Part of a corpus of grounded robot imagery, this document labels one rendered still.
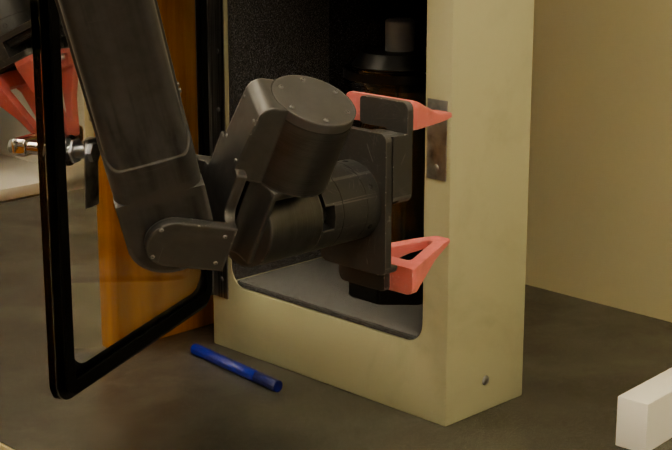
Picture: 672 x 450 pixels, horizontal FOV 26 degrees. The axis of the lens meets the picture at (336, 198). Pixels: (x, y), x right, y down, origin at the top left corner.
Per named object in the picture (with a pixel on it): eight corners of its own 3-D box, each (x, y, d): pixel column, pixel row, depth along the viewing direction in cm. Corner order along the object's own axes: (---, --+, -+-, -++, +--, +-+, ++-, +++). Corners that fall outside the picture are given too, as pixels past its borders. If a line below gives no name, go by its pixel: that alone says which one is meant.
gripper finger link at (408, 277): (479, 183, 108) (393, 204, 101) (477, 275, 109) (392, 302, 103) (411, 169, 112) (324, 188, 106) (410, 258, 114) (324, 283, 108)
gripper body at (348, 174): (404, 130, 101) (328, 146, 96) (403, 271, 103) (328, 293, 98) (338, 119, 106) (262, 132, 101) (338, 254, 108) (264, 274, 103)
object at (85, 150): (103, 204, 122) (102, 137, 121) (90, 209, 120) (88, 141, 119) (82, 202, 123) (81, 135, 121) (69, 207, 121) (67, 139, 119)
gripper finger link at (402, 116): (481, 89, 106) (393, 105, 100) (479, 185, 108) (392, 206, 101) (412, 79, 111) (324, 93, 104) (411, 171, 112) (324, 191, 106)
